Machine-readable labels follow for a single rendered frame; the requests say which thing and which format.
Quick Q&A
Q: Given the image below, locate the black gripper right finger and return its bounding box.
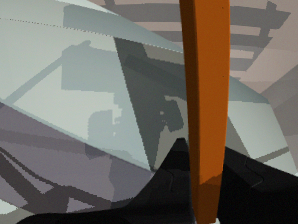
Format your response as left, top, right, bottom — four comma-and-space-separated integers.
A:
217, 147, 298, 224

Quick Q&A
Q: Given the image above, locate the orange handle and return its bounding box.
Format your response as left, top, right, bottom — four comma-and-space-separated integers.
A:
178, 0, 230, 224

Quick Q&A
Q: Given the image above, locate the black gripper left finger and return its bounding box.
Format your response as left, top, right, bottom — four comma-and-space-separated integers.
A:
16, 137, 196, 224

